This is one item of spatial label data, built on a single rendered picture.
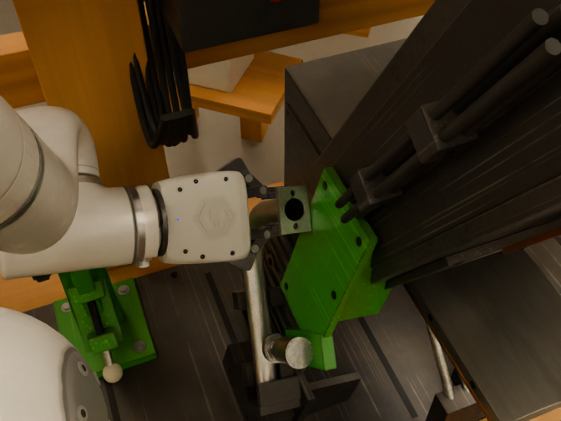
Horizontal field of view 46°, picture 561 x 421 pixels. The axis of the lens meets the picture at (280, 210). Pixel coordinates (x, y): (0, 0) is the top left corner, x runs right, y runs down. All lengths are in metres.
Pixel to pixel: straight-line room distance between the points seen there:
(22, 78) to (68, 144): 0.41
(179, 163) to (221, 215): 1.88
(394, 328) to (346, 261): 0.36
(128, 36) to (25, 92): 0.20
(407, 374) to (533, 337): 0.26
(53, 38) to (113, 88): 0.11
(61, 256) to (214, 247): 0.16
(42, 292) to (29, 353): 0.93
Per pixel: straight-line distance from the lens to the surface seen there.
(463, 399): 0.90
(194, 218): 0.72
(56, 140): 0.59
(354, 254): 0.71
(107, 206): 0.69
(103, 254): 0.69
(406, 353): 1.04
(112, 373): 0.98
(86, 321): 0.98
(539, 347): 0.82
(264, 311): 0.90
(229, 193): 0.73
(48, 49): 0.87
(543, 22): 0.37
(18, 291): 1.19
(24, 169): 0.43
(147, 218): 0.69
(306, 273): 0.81
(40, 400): 0.24
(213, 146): 2.65
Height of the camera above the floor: 1.79
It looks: 48 degrees down
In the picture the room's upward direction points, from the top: straight up
